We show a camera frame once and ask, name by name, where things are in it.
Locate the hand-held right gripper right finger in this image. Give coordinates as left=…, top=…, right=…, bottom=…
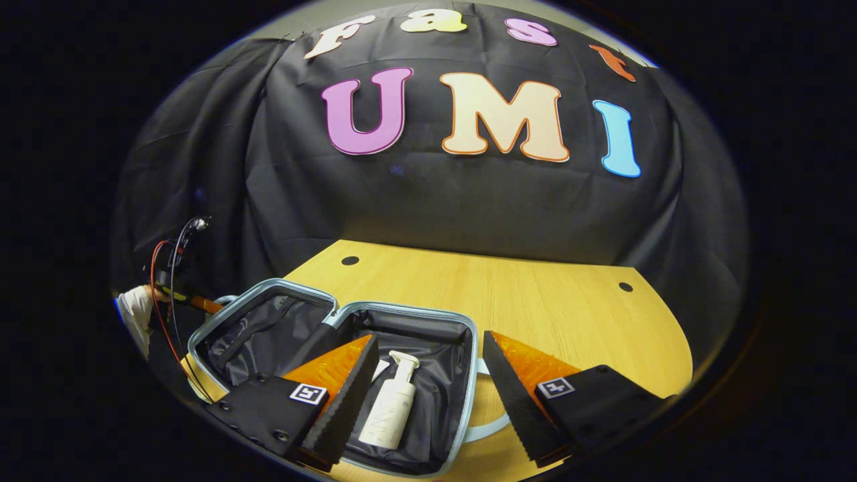
left=482, top=330, right=674, bottom=469

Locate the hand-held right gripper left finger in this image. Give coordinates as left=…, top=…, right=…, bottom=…
left=211, top=333, right=380, bottom=473

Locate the white pump bottle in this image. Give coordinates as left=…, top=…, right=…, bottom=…
left=358, top=350, right=421, bottom=451

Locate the light blue suitcase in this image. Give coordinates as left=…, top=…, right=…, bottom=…
left=187, top=278, right=513, bottom=477

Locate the black backdrop cloth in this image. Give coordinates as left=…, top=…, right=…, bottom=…
left=110, top=0, right=749, bottom=376

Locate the red cable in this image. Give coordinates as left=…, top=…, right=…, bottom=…
left=149, top=240, right=212, bottom=402

